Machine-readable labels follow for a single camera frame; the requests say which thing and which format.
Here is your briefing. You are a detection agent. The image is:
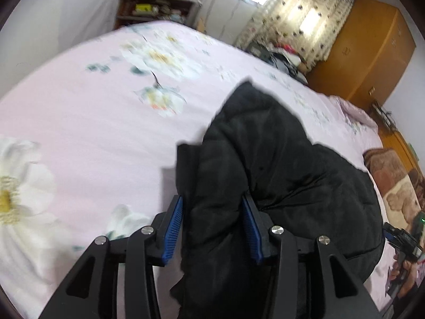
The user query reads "large black jacket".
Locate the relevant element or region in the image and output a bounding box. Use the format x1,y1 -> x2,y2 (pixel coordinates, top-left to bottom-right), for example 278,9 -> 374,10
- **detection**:
171,81 -> 385,318

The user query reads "clothes pile by window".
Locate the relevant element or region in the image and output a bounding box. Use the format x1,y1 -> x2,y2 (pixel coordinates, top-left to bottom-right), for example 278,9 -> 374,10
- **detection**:
245,42 -> 308,85

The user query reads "person's right hand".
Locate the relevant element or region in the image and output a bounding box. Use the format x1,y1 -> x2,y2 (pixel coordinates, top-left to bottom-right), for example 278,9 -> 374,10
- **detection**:
388,261 -> 418,299

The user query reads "brown bear pattern pillow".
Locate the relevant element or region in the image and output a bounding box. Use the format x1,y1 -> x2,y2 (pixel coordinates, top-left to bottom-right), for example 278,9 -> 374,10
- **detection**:
363,148 -> 424,233

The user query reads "wooden headboard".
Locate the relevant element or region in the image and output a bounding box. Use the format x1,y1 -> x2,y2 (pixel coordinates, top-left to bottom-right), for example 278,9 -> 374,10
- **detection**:
369,101 -> 423,176

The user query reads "pink floral bed sheet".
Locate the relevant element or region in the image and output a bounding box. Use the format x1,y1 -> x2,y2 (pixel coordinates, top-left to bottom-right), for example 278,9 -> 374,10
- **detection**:
1,22 -> 382,318

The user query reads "wooden wardrobe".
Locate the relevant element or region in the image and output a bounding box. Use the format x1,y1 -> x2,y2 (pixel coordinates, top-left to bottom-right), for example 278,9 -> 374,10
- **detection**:
307,0 -> 416,111

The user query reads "white cabinet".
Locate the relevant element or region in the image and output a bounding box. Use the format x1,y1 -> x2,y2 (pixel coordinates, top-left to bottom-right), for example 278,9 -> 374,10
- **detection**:
196,0 -> 259,45

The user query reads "grey storage shelf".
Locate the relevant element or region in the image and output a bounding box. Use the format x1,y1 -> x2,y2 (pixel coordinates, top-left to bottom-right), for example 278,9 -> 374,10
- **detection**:
114,0 -> 202,30

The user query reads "heart pattern curtain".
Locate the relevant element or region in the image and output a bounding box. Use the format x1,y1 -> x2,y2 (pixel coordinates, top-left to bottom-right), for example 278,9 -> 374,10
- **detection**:
235,0 -> 355,72

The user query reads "black camera box green light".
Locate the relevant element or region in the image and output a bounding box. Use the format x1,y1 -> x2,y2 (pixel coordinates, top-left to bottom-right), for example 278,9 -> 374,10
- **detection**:
411,211 -> 425,249

